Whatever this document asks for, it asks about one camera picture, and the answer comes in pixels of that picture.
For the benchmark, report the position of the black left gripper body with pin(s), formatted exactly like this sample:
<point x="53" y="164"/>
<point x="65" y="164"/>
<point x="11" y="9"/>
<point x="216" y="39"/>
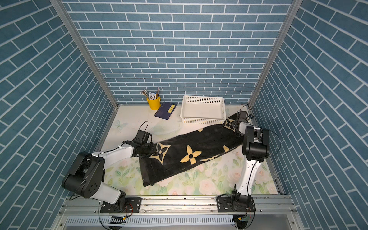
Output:
<point x="147" y="149"/>

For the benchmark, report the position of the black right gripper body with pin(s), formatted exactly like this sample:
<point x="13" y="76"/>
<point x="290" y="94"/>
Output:
<point x="235" y="123"/>

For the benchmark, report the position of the black pillowcase with cream flowers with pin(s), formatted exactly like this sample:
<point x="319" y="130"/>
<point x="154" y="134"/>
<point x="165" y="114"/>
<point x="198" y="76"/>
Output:
<point x="184" y="152"/>

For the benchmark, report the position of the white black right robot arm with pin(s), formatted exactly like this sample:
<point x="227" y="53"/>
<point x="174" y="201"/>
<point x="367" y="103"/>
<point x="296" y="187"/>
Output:
<point x="255" y="148"/>

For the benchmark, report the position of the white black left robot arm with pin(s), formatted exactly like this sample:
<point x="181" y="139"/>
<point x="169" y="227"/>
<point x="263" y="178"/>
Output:
<point x="86" y="174"/>

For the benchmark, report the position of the white perforated plastic basket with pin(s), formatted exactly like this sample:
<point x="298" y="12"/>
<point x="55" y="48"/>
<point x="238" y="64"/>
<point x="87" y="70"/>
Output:
<point x="203" y="110"/>

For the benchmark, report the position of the dark blue book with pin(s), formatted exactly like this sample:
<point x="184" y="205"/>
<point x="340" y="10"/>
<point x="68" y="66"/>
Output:
<point x="165" y="111"/>

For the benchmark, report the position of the yellow metal pencil bucket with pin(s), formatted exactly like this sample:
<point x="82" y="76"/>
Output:
<point x="154" y="104"/>

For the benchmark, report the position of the white blue pencil box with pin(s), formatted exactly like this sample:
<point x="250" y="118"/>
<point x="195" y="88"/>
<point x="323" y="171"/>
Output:
<point x="153" y="95"/>

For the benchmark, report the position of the bundle of pencils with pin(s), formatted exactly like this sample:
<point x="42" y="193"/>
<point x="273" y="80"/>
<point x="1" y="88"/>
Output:
<point x="145" y="93"/>

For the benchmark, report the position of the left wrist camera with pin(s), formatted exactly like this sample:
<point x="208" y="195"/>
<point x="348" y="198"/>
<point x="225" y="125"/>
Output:
<point x="142" y="137"/>

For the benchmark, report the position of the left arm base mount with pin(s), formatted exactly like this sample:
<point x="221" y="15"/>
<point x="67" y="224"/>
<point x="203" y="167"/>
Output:
<point x="125" y="204"/>

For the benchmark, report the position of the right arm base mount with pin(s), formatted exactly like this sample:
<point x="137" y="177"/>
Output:
<point x="235" y="202"/>

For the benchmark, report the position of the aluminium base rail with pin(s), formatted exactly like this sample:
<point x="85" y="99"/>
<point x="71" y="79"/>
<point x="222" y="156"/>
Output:
<point x="269" y="212"/>

